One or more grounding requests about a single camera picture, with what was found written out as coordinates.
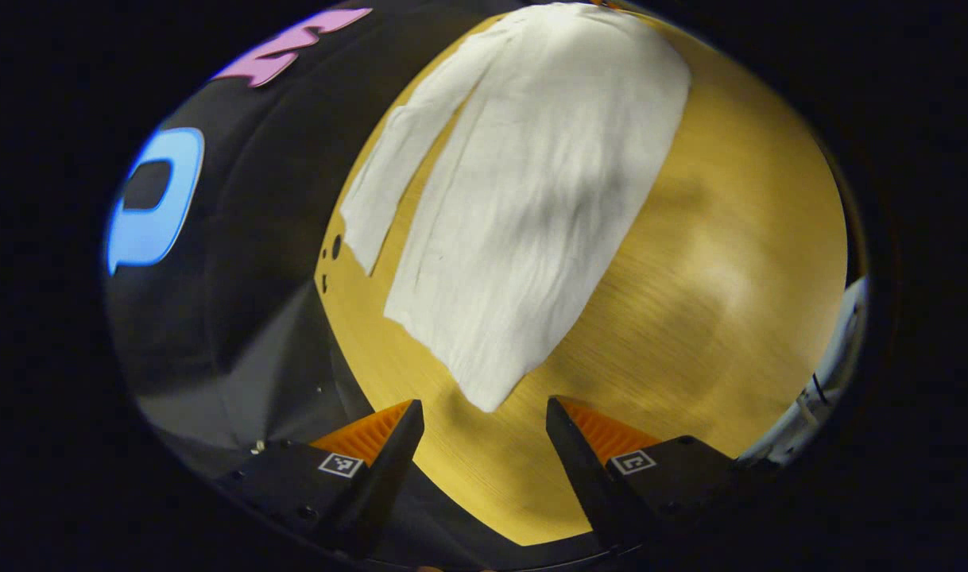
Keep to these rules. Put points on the black backdrop cloth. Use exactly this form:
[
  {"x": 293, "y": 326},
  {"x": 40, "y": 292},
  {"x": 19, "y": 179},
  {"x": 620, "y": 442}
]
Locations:
[{"x": 269, "y": 238}]

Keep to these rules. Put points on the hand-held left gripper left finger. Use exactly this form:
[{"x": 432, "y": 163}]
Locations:
[{"x": 385, "y": 477}]

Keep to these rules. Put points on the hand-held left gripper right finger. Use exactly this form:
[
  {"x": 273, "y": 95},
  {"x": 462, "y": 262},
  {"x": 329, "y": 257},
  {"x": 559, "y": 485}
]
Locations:
[{"x": 583, "y": 477}]

